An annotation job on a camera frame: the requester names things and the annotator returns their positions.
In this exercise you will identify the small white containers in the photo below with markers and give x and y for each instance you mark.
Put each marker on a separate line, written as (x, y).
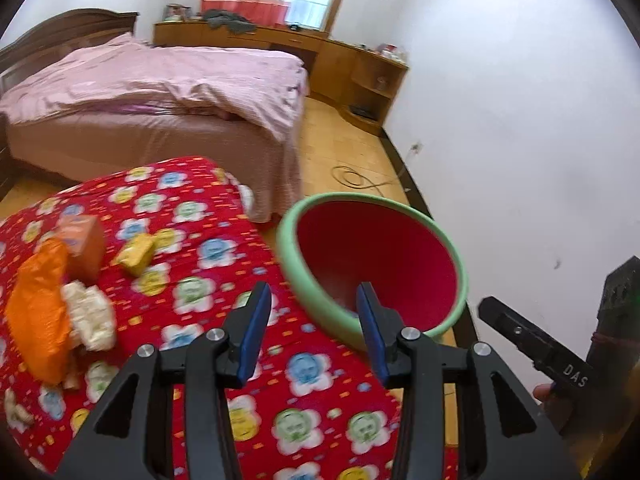
(392, 51)

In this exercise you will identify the yellow packet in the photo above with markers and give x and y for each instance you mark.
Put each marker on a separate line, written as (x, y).
(135, 255)

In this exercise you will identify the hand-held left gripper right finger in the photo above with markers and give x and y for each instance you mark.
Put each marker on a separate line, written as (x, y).
(372, 335)

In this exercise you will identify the wooden corner shelf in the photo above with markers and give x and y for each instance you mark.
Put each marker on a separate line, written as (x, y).
(372, 62)

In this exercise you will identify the red smiley flower blanket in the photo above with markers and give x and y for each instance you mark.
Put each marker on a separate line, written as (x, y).
(320, 405)

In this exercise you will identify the small picture frames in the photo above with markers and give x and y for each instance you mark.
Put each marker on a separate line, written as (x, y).
(177, 12)

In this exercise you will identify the long wooden desk cabinet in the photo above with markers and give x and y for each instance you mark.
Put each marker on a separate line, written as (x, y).
(260, 40)

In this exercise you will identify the red bin with green rim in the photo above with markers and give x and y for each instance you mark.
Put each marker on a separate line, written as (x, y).
(380, 250)

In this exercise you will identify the brown skirted bed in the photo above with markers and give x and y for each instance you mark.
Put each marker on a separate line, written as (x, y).
(150, 150)

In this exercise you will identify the white foam wrap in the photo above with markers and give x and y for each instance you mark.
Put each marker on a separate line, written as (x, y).
(92, 317)

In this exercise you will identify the dark wooden headboard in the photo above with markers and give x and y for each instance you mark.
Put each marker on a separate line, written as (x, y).
(65, 27)

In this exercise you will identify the brown cardboard box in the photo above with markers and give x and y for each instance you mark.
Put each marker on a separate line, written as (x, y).
(85, 255)

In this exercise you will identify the person's right hand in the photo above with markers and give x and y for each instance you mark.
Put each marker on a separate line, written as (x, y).
(543, 393)

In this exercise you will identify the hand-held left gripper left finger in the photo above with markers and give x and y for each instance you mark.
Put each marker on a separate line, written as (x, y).
(252, 332)

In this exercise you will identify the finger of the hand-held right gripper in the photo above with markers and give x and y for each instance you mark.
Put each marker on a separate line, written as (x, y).
(530, 345)

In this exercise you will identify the pink quilt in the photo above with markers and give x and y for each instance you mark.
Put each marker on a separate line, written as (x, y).
(150, 75)

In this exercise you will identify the dark grey clothes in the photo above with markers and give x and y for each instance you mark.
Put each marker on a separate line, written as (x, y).
(230, 20)

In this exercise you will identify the white single wall socket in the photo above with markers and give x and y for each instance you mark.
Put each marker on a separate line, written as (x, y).
(416, 148)

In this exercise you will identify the orange plastic bag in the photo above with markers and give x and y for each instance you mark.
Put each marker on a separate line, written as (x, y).
(37, 310)

